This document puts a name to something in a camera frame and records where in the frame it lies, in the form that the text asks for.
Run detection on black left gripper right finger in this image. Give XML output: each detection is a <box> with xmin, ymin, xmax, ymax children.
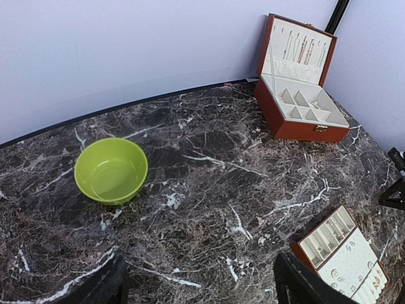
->
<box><xmin>273</xmin><ymin>252</ymin><xmax>354</xmax><ymax>304</ymax></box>

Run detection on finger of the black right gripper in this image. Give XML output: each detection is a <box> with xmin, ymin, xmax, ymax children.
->
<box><xmin>378</xmin><ymin>179</ymin><xmax>405</xmax><ymax>211</ymax></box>

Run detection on green plastic bowl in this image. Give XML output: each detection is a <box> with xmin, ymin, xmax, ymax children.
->
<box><xmin>74</xmin><ymin>137</ymin><xmax>149</xmax><ymax>206</ymax></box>

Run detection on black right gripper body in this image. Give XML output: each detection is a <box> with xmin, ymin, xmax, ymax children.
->
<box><xmin>387</xmin><ymin>147</ymin><xmax>405</xmax><ymax>173</ymax></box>

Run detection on beige jewelry tray insert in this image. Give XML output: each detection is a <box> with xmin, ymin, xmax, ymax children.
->
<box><xmin>291</xmin><ymin>205</ymin><xmax>389</xmax><ymax>303</ymax></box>

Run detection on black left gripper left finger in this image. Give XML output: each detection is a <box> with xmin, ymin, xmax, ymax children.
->
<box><xmin>47</xmin><ymin>255</ymin><xmax>129</xmax><ymax>304</ymax></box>

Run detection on red wooden jewelry box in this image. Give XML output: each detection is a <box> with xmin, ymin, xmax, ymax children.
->
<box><xmin>254</xmin><ymin>14</ymin><xmax>349</xmax><ymax>143</ymax></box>

